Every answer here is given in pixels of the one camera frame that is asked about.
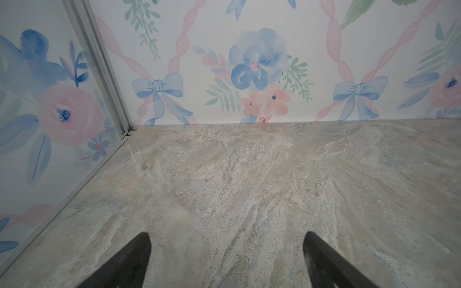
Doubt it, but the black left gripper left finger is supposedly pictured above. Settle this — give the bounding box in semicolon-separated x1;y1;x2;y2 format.
78;232;152;288

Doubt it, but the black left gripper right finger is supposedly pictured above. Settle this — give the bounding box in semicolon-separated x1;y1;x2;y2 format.
303;231;377;288

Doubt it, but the aluminium left corner post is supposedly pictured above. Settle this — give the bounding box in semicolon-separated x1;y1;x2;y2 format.
62;0;133;136

